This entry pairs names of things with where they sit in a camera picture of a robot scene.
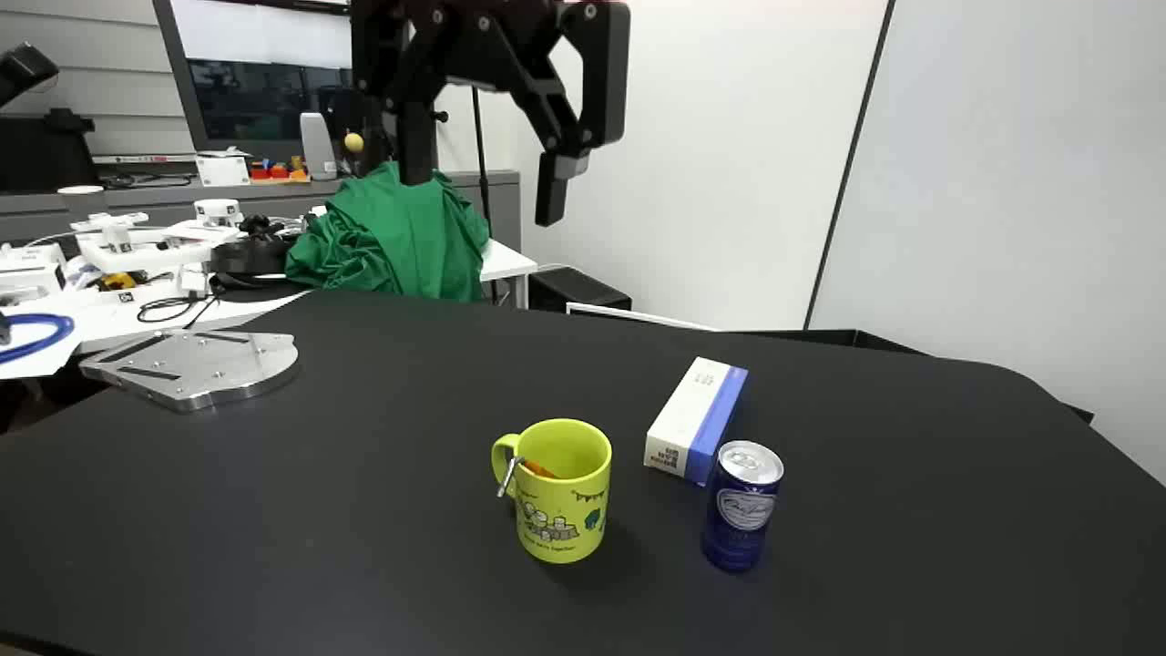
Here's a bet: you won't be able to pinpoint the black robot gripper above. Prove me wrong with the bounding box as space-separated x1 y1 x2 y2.
348 0 633 231

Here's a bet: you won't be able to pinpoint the yellow-green ceramic mug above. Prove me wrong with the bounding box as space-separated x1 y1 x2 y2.
488 416 616 567

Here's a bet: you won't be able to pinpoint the green cloth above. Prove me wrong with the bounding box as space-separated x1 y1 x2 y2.
284 160 496 306

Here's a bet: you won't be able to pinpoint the black box on floor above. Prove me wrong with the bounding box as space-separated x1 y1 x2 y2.
530 265 638 316

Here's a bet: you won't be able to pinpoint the small white upright device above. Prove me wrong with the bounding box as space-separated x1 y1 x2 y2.
296 111 344 187

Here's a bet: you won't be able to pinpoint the computer monitor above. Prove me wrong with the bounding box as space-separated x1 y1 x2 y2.
151 0 367 160

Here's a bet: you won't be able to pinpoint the small white box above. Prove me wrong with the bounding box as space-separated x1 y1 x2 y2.
190 145 256 191

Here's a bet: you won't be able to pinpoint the white and blue carton box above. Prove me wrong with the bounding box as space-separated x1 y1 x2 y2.
643 354 755 491

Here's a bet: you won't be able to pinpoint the grey desk shelf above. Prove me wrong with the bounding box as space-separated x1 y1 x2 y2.
0 167 525 253

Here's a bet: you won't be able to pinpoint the white plastic printed parts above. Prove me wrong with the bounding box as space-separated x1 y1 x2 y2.
70 198 248 280

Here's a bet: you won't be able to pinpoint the blue drink can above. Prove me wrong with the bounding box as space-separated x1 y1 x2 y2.
699 437 789 575

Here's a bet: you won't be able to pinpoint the black bag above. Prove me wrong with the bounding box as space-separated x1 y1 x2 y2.
0 105 101 192

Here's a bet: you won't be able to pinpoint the black cable bundle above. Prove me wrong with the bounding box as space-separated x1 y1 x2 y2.
207 215 304 306

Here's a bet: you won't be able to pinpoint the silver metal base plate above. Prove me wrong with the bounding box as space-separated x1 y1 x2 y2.
77 326 308 418

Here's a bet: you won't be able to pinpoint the black vertical wall strip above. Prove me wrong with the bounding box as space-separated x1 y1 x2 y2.
801 0 902 337

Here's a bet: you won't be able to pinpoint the blue cable loop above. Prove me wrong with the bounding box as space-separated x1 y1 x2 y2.
0 309 81 368

